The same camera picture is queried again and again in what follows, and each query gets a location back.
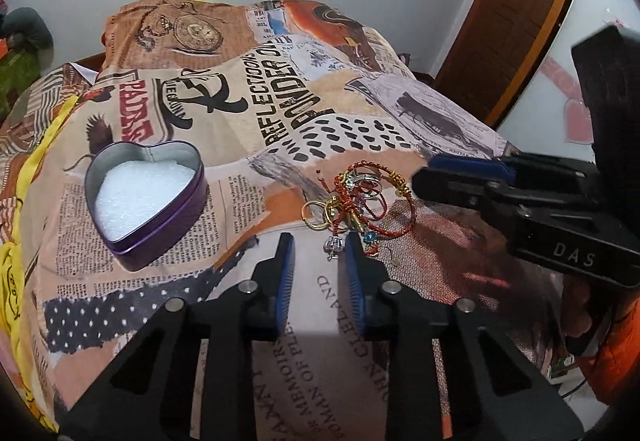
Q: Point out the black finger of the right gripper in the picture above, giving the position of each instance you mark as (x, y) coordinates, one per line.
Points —
(462, 187)

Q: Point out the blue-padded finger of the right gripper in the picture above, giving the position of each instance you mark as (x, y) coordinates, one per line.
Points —
(472, 166)

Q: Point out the purple heart-shaped tin box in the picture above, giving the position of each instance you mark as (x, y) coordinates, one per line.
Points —
(154, 238)

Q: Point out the gold wire bangle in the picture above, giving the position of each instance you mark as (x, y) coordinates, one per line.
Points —
(324, 215)

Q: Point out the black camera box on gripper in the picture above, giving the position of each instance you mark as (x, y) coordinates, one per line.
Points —
(607, 66)

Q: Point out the yellow smiley cloth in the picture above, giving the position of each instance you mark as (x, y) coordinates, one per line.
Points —
(12, 270)

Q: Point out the printed newspaper-pattern bedsheet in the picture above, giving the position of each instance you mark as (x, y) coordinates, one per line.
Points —
(278, 98)

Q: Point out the orange jacket sleeve forearm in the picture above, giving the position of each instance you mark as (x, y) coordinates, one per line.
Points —
(615, 369)

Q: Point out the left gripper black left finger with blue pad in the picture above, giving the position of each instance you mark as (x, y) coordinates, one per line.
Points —
(255, 309)

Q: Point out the brown wooden door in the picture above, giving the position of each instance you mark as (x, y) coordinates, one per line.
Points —
(496, 51)

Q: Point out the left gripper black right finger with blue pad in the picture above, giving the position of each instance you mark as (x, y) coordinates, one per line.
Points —
(388, 311)

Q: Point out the white foam tin lining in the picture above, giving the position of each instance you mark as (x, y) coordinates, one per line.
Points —
(134, 192)

